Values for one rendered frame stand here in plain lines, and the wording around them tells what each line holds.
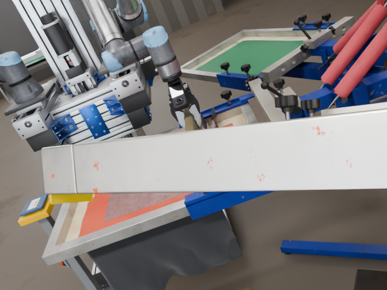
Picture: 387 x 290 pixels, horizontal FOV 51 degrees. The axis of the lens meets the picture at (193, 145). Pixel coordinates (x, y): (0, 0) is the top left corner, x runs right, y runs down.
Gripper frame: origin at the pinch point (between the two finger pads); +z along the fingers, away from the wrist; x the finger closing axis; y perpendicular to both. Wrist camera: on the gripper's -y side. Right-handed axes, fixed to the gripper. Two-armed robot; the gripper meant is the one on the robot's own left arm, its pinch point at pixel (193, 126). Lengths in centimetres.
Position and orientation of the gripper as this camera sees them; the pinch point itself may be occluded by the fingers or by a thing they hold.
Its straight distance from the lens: 140.2
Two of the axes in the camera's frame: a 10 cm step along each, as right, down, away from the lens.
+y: -0.7, -4.6, 8.9
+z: 3.6, 8.2, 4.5
